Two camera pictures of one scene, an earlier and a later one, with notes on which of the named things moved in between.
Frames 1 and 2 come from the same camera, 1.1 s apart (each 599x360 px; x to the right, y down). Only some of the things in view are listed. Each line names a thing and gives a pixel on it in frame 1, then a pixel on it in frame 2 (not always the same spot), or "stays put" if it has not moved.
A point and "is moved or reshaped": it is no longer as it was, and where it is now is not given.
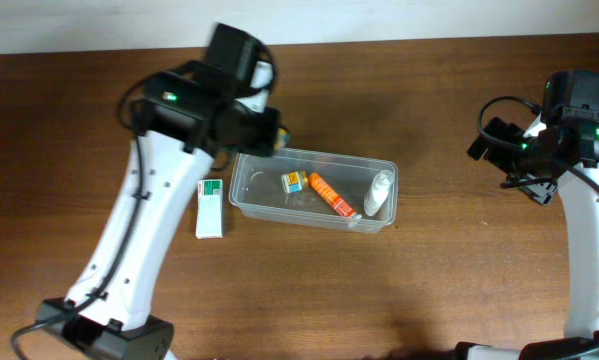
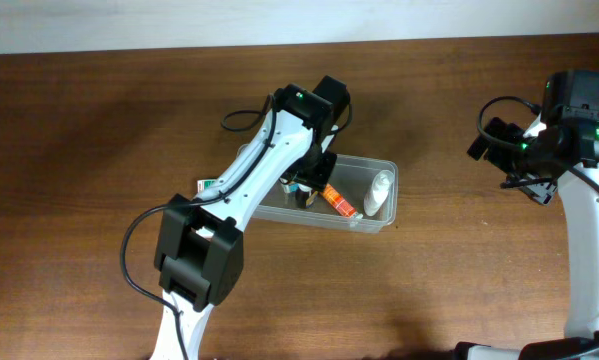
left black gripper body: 252,130 to 315,167
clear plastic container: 314,186 stays put
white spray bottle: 377,191 stays put
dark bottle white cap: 283,138 is moved or reshaped
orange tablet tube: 331,194 stays put
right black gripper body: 522,160 stays put
